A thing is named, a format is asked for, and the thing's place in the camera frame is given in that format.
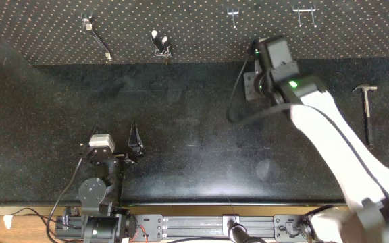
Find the white paper tag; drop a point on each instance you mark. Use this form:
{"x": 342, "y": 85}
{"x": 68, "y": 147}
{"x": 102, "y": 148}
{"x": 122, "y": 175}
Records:
{"x": 8, "y": 221}

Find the black pegboard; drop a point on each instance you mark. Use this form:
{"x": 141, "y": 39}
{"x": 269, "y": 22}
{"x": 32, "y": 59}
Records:
{"x": 198, "y": 37}

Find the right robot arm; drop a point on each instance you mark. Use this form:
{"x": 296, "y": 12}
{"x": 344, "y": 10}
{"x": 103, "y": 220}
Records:
{"x": 329, "y": 135}

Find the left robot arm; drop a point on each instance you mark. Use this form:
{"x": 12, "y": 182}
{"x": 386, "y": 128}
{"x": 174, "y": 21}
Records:
{"x": 98, "y": 195}

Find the double-pronged metal hook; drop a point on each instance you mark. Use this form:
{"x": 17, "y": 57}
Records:
{"x": 304, "y": 11}

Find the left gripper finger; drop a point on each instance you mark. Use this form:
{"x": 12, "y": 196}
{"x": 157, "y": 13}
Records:
{"x": 94, "y": 131}
{"x": 136, "y": 141}

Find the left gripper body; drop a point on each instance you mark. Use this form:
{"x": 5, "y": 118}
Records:
{"x": 100, "y": 155}

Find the mounting rail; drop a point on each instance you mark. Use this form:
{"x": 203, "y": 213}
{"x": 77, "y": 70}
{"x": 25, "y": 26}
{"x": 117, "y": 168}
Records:
{"x": 194, "y": 227}

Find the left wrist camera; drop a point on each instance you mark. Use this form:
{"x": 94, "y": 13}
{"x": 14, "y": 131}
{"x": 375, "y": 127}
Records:
{"x": 102, "y": 141}

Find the wrench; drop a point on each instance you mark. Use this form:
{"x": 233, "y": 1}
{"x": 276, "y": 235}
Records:
{"x": 97, "y": 40}

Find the hammer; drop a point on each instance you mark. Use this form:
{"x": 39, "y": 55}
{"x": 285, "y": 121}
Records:
{"x": 367, "y": 111}

